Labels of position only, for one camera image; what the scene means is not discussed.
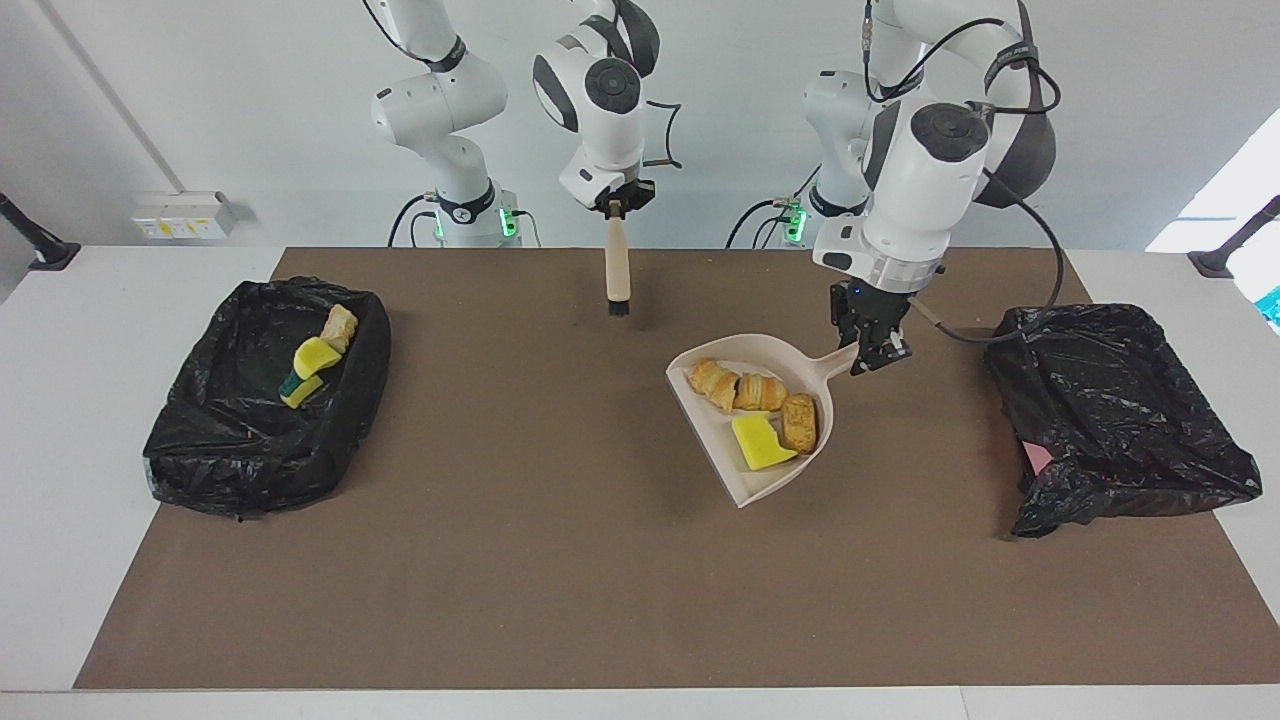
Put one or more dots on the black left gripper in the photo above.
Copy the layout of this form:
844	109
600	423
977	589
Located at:
868	308

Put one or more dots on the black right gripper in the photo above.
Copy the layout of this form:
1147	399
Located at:
640	192

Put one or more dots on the beige brush black bristles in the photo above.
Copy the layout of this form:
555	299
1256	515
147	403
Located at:
619	260

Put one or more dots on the brown bread roll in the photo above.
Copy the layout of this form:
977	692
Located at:
800	423

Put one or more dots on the small golden croissant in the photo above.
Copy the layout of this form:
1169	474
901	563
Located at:
762	392

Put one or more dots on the yellow green sponge block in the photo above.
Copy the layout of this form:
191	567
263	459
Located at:
762	443

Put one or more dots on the pale layered croissant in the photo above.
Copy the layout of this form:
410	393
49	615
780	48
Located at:
715	385

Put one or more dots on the beige plastic dustpan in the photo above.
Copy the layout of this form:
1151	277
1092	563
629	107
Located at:
715	435

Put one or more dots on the orange white striped croissant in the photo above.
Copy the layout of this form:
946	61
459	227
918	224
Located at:
340	328

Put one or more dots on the lumpy yellow sponge chunk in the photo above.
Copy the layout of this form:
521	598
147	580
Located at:
317	358

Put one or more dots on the yellow green sponge wedge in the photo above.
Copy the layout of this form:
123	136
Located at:
300	390

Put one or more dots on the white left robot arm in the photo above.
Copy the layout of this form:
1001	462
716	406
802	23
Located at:
930	190

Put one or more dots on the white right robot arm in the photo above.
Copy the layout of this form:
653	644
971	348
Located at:
600	110

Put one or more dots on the pink bin rim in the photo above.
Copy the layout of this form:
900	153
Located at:
1038	458

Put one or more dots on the black bag lined bin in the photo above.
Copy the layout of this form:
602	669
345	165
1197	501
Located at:
1120	420
250	450

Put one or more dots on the brown table mat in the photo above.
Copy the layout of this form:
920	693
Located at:
640	600

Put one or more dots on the teal object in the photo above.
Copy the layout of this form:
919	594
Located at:
1272	308

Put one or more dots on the white wall outlet box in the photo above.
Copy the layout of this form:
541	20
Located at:
185	215

